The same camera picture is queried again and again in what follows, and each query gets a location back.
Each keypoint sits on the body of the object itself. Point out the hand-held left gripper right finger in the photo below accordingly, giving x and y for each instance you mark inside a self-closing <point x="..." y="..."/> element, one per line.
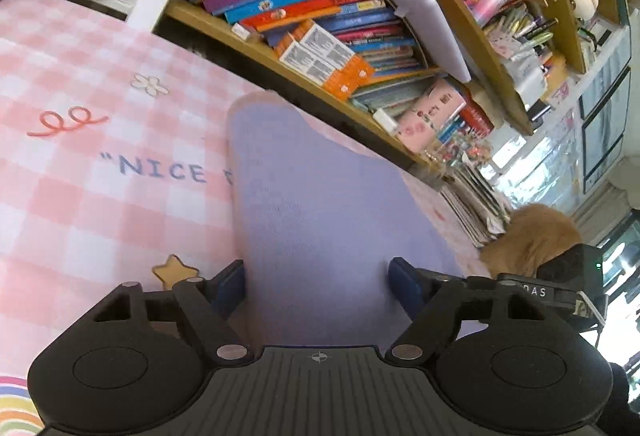
<point x="406" y="288"/>

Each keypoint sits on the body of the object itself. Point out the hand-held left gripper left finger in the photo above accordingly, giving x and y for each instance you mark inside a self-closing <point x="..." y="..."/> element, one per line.
<point x="231" y="288"/>

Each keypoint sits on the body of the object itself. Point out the purple and mauve sweater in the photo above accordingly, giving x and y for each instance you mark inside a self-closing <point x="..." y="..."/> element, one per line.
<point x="320" y="216"/>

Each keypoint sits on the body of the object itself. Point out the ginger furry pet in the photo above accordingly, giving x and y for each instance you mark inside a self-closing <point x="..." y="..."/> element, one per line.
<point x="530" y="236"/>

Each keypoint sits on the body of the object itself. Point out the stack of magazines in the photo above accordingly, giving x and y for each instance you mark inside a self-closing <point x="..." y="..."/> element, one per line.
<point x="475" y="206"/>

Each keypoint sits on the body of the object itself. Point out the pink checkered desk mat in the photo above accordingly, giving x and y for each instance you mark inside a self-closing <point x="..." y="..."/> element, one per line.
<point x="100" y="216"/>

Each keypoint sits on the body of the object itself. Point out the white charger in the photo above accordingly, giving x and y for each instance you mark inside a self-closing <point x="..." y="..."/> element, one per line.
<point x="386" y="122"/>

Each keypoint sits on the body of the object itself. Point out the pink cylindrical tin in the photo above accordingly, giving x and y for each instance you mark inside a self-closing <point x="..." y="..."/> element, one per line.
<point x="430" y="116"/>

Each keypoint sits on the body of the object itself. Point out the thick red dictionary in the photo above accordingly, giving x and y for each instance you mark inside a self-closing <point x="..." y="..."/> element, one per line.
<point x="475" y="116"/>

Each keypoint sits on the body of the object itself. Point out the white storage box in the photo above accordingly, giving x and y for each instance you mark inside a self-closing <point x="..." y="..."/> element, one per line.
<point x="530" y="76"/>

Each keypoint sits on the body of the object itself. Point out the clear pen holder with pens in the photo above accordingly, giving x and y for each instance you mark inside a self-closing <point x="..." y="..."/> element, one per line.
<point x="515" y="41"/>

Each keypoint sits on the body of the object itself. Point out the orange and white box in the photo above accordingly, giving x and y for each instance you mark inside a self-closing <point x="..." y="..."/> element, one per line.
<point x="312" y="66"/>
<point x="330" y="44"/>

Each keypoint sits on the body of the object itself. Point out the small white block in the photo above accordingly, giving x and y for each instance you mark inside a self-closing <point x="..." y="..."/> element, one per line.
<point x="241" y="32"/>

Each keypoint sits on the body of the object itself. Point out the pink gradient bottle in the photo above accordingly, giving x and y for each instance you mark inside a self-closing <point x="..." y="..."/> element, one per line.
<point x="492" y="1"/>

